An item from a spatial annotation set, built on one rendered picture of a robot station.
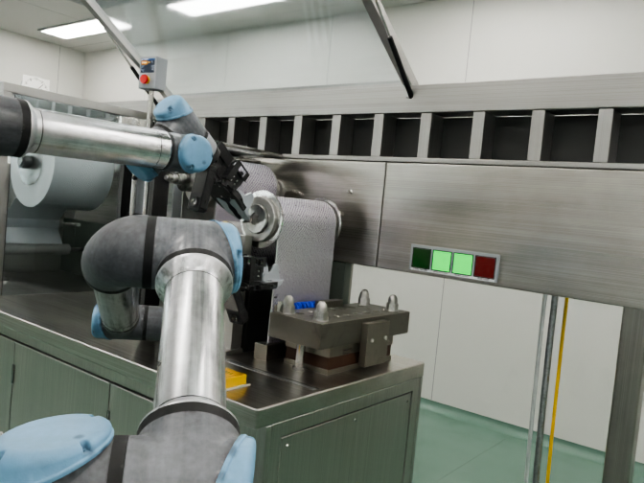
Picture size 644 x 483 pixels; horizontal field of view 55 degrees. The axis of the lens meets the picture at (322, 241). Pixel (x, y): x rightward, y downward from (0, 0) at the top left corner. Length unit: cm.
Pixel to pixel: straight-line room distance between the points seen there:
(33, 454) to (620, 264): 122
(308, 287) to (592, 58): 280
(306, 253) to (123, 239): 77
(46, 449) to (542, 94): 131
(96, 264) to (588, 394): 337
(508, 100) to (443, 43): 289
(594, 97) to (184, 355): 112
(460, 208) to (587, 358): 246
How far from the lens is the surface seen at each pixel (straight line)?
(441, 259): 164
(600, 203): 151
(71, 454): 64
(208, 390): 74
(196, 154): 123
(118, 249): 96
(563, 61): 412
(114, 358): 156
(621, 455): 173
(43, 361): 191
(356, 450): 155
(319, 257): 168
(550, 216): 154
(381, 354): 161
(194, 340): 79
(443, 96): 170
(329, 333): 144
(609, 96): 155
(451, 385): 432
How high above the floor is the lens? 129
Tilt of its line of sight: 3 degrees down
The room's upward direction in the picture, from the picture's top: 5 degrees clockwise
